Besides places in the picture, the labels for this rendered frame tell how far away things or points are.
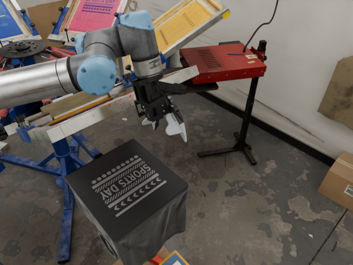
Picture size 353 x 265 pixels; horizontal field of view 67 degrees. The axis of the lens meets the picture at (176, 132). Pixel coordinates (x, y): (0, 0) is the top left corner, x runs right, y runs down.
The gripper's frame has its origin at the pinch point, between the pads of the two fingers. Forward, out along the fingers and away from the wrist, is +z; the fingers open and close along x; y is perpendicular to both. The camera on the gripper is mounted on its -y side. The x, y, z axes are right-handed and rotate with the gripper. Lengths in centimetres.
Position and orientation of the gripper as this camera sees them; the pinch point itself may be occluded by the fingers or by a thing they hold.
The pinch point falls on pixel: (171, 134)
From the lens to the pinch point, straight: 81.3
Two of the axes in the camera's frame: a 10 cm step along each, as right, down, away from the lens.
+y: -7.4, 4.4, -5.1
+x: 6.5, 2.3, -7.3
